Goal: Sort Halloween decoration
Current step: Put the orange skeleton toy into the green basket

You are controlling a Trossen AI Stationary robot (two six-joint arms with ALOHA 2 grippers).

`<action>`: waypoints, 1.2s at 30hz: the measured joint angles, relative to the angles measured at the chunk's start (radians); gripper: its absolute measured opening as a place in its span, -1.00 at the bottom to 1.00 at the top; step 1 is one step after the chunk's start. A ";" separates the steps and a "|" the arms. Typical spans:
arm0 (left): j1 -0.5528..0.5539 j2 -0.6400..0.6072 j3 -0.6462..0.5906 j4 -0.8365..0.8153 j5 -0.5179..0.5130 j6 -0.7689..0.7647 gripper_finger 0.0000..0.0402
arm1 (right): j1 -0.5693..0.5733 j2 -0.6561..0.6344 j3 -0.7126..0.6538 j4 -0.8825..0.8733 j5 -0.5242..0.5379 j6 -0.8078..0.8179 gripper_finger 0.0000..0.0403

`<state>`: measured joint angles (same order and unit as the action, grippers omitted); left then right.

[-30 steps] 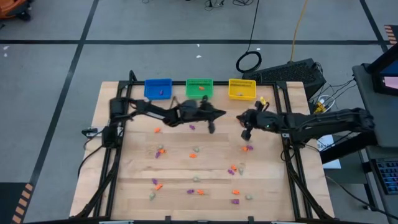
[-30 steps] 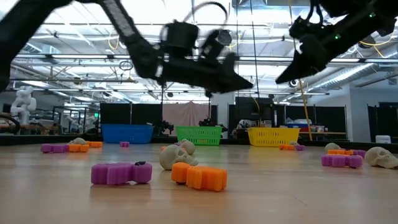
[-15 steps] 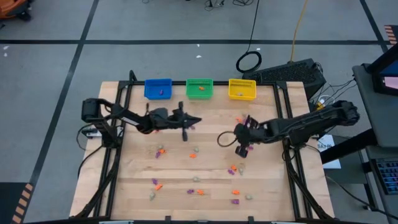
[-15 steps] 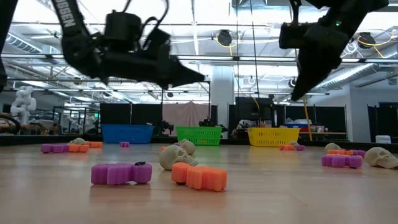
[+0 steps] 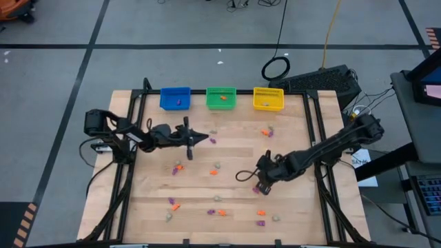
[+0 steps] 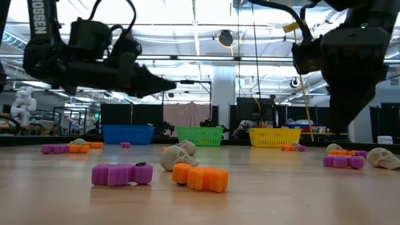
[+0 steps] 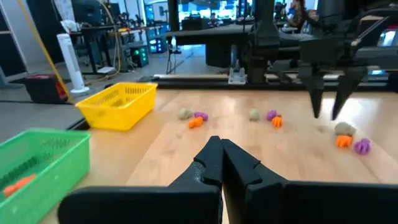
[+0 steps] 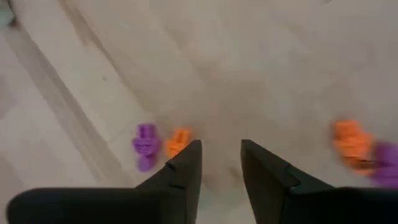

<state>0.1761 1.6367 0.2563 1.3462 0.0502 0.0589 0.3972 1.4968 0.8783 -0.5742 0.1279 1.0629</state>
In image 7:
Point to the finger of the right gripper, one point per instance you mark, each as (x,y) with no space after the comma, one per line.
(349,87)
(316,93)

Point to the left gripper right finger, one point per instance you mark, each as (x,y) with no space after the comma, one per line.
(311,205)

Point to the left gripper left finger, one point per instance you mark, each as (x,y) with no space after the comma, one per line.
(140,205)

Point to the beige plastic skull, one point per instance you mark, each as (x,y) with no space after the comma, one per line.
(185,114)
(344,128)
(254,114)

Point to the orange plastic bone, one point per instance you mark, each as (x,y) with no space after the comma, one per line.
(344,141)
(277,121)
(196,122)
(18,186)

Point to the purple plastic bone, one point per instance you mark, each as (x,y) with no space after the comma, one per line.
(271,115)
(201,116)
(362,146)

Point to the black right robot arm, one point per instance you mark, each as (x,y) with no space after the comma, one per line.
(264,37)

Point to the person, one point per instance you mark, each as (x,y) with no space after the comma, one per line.
(297,15)
(213,18)

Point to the green plastic basket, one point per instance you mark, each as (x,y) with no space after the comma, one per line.
(62,155)

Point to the yellow plastic basket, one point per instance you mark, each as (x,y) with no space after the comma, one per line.
(136,109)

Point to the black workbench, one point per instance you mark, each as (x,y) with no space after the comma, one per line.
(217,46)

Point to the black computer green lights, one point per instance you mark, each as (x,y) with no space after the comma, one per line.
(140,56)

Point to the black equipment case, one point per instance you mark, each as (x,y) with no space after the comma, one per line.
(43,90)

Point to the white tower fan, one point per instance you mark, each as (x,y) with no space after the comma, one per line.
(72,62)

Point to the black computer blue lights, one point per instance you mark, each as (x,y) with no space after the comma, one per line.
(158,45)

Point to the black office desk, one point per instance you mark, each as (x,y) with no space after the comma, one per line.
(93,31)

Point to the black monitor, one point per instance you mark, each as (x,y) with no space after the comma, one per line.
(87,12)

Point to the silver mounting bracket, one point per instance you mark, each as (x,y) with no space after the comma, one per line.
(237,77)

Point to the black aluminium table frame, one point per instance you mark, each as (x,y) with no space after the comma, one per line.
(192,83)

